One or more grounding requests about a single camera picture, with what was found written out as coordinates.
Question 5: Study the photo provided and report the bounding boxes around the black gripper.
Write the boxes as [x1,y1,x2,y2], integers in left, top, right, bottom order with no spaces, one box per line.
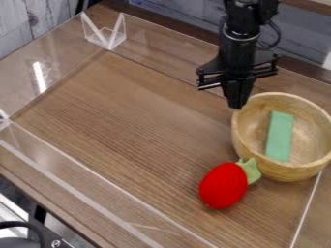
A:
[196,25,279,109]

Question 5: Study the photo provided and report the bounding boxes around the green rectangular block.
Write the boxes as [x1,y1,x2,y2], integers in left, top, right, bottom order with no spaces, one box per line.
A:
[266,110,295,162]

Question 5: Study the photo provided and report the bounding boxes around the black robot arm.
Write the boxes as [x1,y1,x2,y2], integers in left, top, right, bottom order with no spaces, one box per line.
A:
[196,0,280,109]

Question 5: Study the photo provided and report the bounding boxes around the brown wooden bowl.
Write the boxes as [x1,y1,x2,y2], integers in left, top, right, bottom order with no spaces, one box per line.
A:
[231,92,331,182]

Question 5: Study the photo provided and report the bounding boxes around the red plush strawberry toy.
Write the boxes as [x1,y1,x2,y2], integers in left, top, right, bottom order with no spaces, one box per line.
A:
[199,158,263,209]

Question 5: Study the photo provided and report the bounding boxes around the clear acrylic corner bracket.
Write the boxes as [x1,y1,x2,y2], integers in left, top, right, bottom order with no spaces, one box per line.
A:
[80,13,127,50]

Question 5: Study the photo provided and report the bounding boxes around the clear acrylic tray wall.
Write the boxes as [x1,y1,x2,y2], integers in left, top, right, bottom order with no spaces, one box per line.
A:
[0,110,218,248]

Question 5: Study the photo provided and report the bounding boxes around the black cable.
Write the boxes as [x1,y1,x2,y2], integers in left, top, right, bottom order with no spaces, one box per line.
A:
[0,220,49,248]

